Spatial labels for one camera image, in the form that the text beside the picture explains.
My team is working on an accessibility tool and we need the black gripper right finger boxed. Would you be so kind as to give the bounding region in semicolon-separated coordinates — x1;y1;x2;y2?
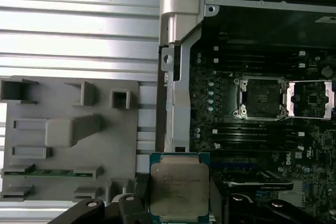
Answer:
209;178;336;224

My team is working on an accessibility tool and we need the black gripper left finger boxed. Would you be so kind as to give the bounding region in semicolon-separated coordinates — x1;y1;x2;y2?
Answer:
49;173;150;224

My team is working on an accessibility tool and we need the silver CPU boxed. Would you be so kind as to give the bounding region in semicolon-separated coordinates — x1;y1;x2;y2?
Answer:
149;152;211;222

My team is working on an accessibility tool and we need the black RAM slot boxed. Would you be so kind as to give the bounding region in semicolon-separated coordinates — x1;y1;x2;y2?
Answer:
212;123;302;138
212;42;307;57
212;137;302;152
212;56;307;71

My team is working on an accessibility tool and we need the CPU socket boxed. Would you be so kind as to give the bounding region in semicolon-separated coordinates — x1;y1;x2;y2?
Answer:
233;76;289;120

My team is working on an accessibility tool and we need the silver chipset heatsink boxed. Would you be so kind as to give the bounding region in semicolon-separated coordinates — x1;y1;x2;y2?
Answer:
277;191;311;205

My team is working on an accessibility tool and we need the green RAM stick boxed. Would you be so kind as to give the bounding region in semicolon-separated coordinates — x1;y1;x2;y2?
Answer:
2;169;77;178

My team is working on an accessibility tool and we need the green motherboard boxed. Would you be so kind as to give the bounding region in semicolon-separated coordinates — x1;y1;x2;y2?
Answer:
190;31;336;224

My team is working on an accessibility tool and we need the grey parts rack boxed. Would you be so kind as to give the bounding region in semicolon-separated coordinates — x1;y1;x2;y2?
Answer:
0;75;140;209

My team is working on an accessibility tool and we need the black PC case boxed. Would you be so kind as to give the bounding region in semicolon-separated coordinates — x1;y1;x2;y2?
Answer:
155;0;336;224

